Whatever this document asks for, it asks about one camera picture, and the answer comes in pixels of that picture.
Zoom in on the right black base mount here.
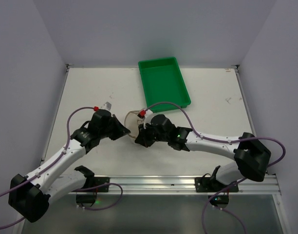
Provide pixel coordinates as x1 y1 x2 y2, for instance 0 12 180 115
194 173 239 208

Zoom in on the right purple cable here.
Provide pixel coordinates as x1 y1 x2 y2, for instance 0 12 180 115
144 101 286 234

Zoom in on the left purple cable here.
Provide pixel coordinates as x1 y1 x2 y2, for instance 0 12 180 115
0 105 123 230

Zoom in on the white mesh laundry bag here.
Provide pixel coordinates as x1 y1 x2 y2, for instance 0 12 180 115
124 109 146 141

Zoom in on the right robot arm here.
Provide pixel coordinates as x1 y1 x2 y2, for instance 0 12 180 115
135 114 271 192

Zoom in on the aluminium mounting rail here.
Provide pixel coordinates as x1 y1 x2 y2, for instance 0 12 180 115
66 174 282 195

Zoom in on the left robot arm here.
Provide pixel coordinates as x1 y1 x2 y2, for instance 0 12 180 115
8 107 130 222

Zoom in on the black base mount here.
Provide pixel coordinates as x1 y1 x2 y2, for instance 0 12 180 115
194 173 239 208
75 176 110 207

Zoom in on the purple cable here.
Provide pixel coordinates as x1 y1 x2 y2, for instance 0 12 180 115
144 101 286 234
0 105 123 230

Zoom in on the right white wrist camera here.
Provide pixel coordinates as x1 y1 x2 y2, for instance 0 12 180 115
137 109 154 129

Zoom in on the green plastic tray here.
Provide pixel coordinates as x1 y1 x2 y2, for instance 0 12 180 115
138 57 191 113

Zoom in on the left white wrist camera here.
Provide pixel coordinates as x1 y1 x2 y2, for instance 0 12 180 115
102 102 112 111

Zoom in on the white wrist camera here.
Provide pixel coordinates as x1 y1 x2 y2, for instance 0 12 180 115
102 102 112 111
137 109 154 129

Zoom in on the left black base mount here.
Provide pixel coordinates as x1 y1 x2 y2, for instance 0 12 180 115
75 176 110 207

